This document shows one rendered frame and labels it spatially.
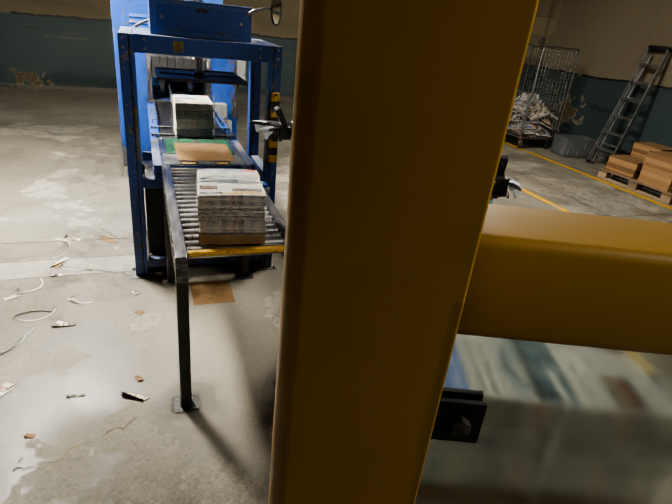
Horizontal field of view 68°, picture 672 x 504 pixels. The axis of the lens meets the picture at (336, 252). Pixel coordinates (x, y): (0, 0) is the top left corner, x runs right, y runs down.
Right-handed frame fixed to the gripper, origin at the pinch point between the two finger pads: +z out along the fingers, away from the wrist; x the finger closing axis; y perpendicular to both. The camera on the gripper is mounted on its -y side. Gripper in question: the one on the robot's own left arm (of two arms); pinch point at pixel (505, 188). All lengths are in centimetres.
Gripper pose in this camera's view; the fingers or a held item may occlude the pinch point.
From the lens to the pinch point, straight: 195.7
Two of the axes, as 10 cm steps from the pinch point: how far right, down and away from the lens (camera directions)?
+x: -9.9, -0.2, 1.2
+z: -1.2, 4.1, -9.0
